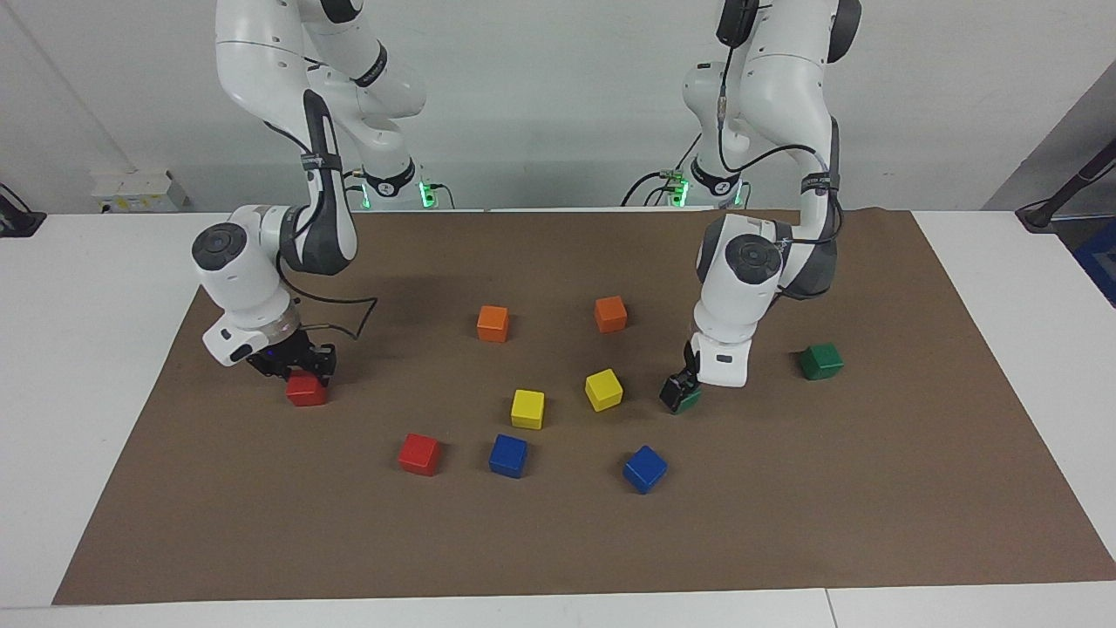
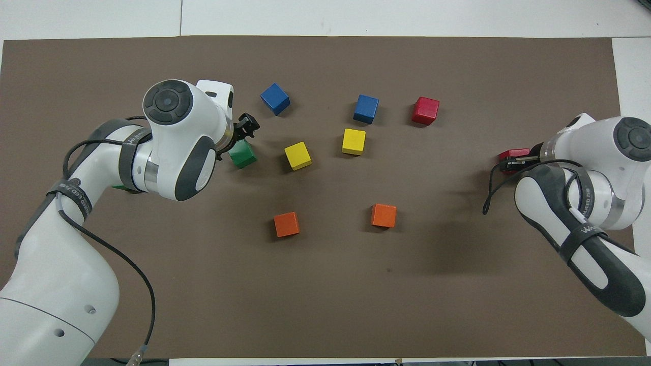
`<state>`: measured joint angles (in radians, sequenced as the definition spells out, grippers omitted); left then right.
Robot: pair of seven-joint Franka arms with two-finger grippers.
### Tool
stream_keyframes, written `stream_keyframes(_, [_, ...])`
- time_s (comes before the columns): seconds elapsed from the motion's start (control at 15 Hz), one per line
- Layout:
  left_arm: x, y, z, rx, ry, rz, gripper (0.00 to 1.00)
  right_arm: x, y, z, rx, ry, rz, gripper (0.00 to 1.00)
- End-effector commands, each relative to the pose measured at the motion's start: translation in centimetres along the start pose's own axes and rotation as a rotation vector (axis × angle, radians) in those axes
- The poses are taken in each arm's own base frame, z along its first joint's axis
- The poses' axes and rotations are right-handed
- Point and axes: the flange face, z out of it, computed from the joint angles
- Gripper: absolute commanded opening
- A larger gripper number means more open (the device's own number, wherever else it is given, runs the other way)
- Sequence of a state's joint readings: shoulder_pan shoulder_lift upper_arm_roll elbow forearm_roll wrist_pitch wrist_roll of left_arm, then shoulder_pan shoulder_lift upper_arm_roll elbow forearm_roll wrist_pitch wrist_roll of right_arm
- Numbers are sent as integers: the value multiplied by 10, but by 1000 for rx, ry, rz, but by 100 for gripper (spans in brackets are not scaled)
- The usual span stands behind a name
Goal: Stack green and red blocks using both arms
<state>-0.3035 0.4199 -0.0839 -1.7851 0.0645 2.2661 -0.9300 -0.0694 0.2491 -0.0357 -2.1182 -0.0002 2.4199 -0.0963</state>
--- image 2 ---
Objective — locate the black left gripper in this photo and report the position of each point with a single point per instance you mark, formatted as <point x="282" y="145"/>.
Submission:
<point x="247" y="123"/>

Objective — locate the blue wooden cube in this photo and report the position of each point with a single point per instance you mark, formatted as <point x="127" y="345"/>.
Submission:
<point x="275" y="98"/>
<point x="366" y="108"/>

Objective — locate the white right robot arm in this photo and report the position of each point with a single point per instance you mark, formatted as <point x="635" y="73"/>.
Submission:
<point x="585" y="203"/>

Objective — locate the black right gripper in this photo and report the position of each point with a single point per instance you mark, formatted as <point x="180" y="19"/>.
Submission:
<point x="536" y="152"/>

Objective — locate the brown table mat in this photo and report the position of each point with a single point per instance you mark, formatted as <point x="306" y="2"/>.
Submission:
<point x="356" y="284"/>

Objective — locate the green cube stack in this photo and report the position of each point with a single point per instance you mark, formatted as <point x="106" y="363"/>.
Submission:
<point x="244" y="156"/>

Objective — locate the orange wooden cube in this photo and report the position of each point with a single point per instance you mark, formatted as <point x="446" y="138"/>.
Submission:
<point x="287" y="224"/>
<point x="383" y="215"/>

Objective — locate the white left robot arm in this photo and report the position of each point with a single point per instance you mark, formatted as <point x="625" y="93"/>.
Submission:
<point x="66" y="284"/>

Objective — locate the yellow wooden cube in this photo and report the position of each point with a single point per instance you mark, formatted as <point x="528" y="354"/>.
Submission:
<point x="353" y="141"/>
<point x="297" y="155"/>

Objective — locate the red wooden cube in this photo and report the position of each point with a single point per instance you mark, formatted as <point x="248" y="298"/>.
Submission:
<point x="425" y="110"/>
<point x="511" y="153"/>

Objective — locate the green wooden cube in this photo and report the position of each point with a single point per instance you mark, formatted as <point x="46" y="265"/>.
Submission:
<point x="120" y="187"/>

